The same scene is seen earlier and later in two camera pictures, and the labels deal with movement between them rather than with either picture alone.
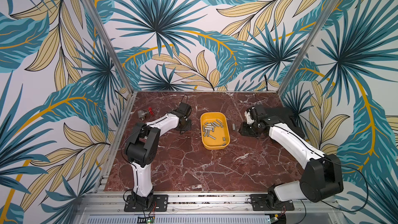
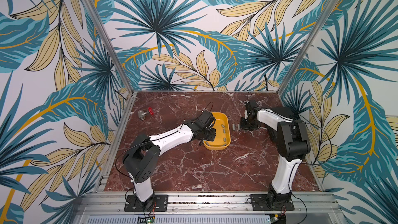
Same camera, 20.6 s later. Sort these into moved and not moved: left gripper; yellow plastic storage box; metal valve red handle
Moved: left gripper
Not moved: yellow plastic storage box; metal valve red handle
